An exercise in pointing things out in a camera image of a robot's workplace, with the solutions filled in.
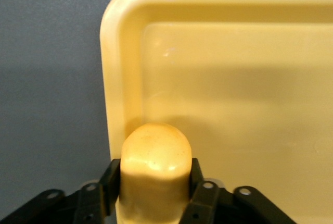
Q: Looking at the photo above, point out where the yellow potato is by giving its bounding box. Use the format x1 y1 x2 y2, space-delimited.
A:
118 122 194 224

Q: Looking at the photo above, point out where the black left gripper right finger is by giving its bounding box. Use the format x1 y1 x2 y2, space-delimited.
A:
179 157 294 224

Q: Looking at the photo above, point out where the yellow plastic tray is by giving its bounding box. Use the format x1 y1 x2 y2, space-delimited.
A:
99 0 333 224

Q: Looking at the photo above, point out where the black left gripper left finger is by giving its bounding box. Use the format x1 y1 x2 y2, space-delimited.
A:
0 158 122 224

